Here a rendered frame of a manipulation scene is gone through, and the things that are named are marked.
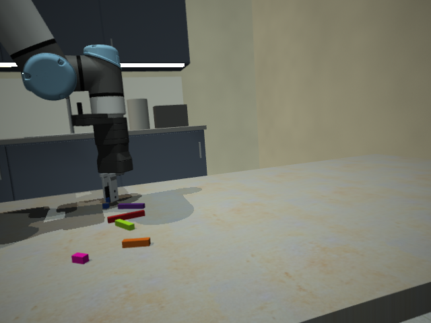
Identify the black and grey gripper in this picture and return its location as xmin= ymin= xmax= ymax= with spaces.
xmin=71 ymin=96 xmax=133 ymax=202

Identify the dark red rod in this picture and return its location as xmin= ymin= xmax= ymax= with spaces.
xmin=107 ymin=210 xmax=145 ymax=223

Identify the purple rod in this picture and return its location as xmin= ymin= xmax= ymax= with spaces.
xmin=118 ymin=203 xmax=145 ymax=209

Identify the small magenta block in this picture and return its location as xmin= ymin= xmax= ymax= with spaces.
xmin=71 ymin=253 xmax=89 ymax=264

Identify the orange rod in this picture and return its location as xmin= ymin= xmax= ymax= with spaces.
xmin=122 ymin=238 xmax=151 ymax=248

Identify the lime green rod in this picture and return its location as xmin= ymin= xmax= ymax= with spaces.
xmin=114 ymin=219 xmax=135 ymax=231

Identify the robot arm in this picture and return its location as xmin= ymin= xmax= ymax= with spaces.
xmin=0 ymin=0 xmax=124 ymax=101

